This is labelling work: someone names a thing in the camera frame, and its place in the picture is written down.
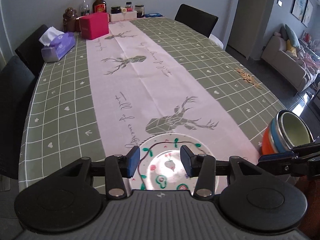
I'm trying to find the teal cushion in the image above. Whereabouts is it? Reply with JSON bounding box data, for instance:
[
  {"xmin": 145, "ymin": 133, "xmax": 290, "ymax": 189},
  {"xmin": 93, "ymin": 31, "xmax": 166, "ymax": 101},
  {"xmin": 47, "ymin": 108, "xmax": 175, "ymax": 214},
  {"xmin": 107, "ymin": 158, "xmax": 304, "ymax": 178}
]
[{"xmin": 285, "ymin": 24, "xmax": 300, "ymax": 48}]

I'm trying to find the orange steel bowl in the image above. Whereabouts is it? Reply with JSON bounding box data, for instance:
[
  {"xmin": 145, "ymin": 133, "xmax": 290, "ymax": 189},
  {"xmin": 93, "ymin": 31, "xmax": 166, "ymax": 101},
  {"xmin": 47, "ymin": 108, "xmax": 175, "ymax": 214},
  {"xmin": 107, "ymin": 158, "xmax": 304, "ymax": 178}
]
[{"xmin": 261, "ymin": 127, "xmax": 278, "ymax": 155}]

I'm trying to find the beige sofa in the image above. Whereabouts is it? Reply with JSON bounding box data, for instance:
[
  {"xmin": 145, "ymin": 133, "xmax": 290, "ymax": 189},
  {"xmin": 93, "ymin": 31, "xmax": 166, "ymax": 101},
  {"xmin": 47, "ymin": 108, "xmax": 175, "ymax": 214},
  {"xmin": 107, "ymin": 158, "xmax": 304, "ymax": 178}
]
[{"xmin": 261, "ymin": 36, "xmax": 319, "ymax": 92}]

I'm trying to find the wall picture left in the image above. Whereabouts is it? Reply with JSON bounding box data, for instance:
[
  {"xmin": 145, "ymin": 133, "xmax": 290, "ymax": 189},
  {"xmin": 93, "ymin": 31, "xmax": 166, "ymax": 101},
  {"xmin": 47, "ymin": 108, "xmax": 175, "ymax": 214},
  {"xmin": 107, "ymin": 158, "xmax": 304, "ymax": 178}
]
[{"xmin": 291, "ymin": 0, "xmax": 308, "ymax": 22}]

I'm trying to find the near left black chair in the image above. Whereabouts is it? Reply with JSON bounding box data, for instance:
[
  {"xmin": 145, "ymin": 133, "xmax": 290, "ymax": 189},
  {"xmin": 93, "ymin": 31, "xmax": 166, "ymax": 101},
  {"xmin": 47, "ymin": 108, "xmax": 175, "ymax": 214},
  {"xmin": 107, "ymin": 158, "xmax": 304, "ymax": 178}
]
[{"xmin": 0, "ymin": 56, "xmax": 36, "ymax": 179}]

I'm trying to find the tall dark jar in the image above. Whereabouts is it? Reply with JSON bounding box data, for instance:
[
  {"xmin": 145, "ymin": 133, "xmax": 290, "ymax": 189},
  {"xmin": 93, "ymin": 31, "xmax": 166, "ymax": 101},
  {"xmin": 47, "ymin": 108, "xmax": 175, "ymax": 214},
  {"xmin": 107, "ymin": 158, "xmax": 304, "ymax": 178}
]
[{"xmin": 135, "ymin": 4, "xmax": 144, "ymax": 18}]

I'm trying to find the blue steel bowl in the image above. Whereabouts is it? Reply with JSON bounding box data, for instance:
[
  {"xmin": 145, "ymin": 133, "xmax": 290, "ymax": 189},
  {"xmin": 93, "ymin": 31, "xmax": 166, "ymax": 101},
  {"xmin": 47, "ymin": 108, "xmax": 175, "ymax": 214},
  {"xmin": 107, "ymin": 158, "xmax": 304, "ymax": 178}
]
[{"xmin": 269, "ymin": 109, "xmax": 313, "ymax": 155}]

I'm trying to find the red gift box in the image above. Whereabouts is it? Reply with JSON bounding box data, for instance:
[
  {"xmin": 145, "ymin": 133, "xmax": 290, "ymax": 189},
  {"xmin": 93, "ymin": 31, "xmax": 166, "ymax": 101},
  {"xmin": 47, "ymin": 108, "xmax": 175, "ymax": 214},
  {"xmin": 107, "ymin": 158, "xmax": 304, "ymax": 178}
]
[{"xmin": 79, "ymin": 12, "xmax": 109, "ymax": 40}]

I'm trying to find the wall picture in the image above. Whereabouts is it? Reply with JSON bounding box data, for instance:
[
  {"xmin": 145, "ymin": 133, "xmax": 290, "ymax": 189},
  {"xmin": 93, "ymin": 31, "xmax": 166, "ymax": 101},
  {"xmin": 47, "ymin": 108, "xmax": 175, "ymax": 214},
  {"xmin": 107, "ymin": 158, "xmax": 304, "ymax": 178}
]
[
  {"xmin": 302, "ymin": 0, "xmax": 313, "ymax": 27},
  {"xmin": 291, "ymin": 0, "xmax": 308, "ymax": 22}
]

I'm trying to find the clear plastic bottle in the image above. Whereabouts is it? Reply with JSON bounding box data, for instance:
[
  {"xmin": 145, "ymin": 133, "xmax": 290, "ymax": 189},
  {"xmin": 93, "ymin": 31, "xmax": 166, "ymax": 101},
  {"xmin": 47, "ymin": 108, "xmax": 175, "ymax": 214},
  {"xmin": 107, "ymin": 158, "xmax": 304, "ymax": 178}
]
[{"xmin": 80, "ymin": 0, "xmax": 90, "ymax": 16}]

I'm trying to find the white condiment box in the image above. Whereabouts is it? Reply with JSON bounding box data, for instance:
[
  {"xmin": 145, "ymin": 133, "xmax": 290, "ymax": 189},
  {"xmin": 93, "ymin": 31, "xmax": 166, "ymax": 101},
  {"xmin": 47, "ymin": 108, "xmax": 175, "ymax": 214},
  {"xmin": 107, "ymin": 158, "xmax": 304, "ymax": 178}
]
[{"xmin": 109, "ymin": 10, "xmax": 137, "ymax": 22}]

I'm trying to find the black chair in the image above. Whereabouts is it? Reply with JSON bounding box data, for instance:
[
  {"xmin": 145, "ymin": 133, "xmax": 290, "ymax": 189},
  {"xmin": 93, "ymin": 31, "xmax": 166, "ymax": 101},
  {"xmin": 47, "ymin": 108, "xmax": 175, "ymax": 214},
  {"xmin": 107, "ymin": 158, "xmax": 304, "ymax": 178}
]
[
  {"xmin": 175, "ymin": 4, "xmax": 219, "ymax": 38},
  {"xmin": 0, "ymin": 56, "xmax": 36, "ymax": 179},
  {"xmin": 15, "ymin": 24, "xmax": 48, "ymax": 78}
]

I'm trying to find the green ceramic bowl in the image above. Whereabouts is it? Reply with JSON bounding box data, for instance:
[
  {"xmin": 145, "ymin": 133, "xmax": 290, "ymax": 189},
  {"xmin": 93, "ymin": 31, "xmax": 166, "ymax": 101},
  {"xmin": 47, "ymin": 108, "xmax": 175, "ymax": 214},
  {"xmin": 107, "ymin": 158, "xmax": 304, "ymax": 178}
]
[{"xmin": 279, "ymin": 111, "xmax": 313, "ymax": 148}]

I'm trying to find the dark glass jar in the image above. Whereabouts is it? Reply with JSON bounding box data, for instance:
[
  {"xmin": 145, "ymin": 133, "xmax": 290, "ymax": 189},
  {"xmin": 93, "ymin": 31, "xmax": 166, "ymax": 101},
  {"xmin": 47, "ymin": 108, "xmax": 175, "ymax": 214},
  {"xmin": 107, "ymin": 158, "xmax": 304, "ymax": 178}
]
[{"xmin": 110, "ymin": 6, "xmax": 121, "ymax": 14}]

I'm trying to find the white cloth on stool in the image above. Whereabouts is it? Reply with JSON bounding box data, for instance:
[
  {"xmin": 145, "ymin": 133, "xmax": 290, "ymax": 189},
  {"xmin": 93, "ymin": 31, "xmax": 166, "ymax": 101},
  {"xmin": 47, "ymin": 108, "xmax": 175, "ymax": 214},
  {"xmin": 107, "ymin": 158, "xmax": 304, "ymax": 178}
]
[{"xmin": 209, "ymin": 34, "xmax": 224, "ymax": 49}]

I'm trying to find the painted white ceramic plate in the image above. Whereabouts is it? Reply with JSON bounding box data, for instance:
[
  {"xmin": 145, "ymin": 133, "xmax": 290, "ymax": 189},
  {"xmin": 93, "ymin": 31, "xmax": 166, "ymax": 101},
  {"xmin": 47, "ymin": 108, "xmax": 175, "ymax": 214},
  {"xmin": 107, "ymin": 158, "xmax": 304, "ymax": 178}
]
[{"xmin": 130, "ymin": 134, "xmax": 221, "ymax": 197}]

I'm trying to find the far left black chair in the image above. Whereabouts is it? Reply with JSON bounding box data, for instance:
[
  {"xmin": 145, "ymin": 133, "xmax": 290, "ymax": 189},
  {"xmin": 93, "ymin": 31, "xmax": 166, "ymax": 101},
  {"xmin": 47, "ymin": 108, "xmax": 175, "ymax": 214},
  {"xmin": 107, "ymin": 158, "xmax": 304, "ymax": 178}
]
[{"xmin": 15, "ymin": 24, "xmax": 48, "ymax": 78}]

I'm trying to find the pink table runner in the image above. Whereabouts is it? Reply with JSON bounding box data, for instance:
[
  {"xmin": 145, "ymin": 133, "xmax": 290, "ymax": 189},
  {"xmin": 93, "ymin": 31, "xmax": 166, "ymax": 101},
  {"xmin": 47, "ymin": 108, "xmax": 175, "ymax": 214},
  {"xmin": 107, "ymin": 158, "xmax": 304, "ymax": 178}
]
[{"xmin": 86, "ymin": 18, "xmax": 259, "ymax": 163}]

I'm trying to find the green checked tablecloth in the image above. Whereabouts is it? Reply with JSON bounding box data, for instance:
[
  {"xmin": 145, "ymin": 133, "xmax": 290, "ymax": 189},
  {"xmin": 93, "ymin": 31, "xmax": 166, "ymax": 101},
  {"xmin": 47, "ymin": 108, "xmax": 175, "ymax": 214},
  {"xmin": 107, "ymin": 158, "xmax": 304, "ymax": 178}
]
[{"xmin": 18, "ymin": 16, "xmax": 287, "ymax": 193}]

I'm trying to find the wall picture right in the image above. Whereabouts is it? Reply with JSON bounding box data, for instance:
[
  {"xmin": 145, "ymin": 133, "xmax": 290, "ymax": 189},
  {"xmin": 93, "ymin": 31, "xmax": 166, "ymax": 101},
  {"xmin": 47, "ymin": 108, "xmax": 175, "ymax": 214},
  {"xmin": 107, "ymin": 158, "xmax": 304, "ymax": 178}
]
[{"xmin": 302, "ymin": 0, "xmax": 313, "ymax": 27}]

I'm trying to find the brown ceramic jar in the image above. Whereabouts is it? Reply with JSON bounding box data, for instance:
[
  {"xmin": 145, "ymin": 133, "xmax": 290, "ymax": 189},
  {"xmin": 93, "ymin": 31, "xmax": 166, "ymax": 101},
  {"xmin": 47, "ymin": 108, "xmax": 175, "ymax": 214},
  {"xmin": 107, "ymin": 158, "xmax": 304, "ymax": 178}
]
[{"xmin": 63, "ymin": 7, "xmax": 80, "ymax": 33}]

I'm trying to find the beige wooden door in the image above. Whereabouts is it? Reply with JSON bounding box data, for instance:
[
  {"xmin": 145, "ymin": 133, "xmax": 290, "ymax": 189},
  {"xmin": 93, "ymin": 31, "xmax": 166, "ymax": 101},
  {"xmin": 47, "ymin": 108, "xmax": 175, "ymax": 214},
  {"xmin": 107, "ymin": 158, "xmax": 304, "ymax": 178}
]
[{"xmin": 228, "ymin": 0, "xmax": 274, "ymax": 59}]

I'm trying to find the brown liquor bottle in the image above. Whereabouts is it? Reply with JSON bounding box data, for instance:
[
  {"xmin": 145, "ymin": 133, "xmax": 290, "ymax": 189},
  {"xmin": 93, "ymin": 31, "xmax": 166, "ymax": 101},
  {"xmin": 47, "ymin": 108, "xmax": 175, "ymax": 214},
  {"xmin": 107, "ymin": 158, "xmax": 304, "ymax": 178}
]
[{"xmin": 93, "ymin": 0, "xmax": 107, "ymax": 13}]

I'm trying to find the clear glass plate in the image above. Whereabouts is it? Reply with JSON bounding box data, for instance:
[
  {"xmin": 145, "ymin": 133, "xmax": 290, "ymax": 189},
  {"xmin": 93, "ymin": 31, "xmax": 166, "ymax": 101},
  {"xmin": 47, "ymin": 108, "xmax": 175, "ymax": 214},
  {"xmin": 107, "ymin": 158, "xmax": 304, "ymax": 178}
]
[{"xmin": 139, "ymin": 133, "xmax": 213, "ymax": 157}]

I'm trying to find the blue packet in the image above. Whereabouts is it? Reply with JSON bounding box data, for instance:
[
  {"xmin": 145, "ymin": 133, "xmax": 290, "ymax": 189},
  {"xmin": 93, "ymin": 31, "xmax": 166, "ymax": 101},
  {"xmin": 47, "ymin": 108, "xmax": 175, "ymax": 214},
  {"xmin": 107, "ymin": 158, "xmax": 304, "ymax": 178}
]
[{"xmin": 144, "ymin": 13, "xmax": 163, "ymax": 18}]

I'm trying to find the pile of seeds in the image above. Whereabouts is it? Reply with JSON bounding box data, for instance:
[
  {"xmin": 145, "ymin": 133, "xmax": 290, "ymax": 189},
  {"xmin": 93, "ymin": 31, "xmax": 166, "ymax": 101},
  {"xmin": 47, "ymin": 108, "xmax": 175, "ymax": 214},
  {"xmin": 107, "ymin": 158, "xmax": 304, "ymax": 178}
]
[{"xmin": 235, "ymin": 68, "xmax": 262, "ymax": 89}]

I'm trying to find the right black chair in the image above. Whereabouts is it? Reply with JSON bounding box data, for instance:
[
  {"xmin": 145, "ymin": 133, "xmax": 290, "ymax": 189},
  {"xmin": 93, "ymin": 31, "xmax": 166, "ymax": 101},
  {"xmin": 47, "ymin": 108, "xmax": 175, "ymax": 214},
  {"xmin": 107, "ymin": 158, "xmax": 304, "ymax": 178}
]
[{"xmin": 175, "ymin": 4, "xmax": 219, "ymax": 38}]

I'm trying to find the purple tissue box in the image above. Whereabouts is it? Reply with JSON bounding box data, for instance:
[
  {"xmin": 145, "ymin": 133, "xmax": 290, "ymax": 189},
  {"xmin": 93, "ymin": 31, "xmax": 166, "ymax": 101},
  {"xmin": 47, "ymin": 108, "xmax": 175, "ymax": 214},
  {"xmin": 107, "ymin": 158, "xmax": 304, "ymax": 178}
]
[{"xmin": 39, "ymin": 27, "xmax": 75, "ymax": 62}]

